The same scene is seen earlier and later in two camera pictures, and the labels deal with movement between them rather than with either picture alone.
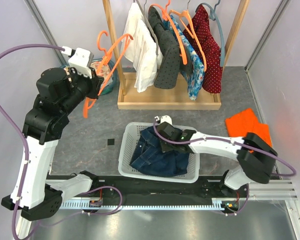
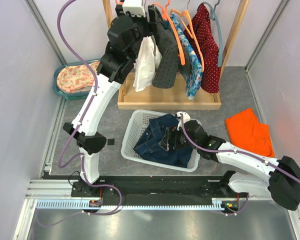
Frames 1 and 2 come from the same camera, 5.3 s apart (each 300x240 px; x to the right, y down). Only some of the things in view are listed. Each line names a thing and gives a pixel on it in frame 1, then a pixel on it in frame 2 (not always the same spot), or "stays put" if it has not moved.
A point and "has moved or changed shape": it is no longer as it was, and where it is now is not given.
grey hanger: (144, 12) has moved or changed shape
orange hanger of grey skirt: (164, 13) stays put
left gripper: (95, 85) to (151, 14)
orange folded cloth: (239, 125) stays put
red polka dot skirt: (209, 48) stays put
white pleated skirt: (139, 45) stays put
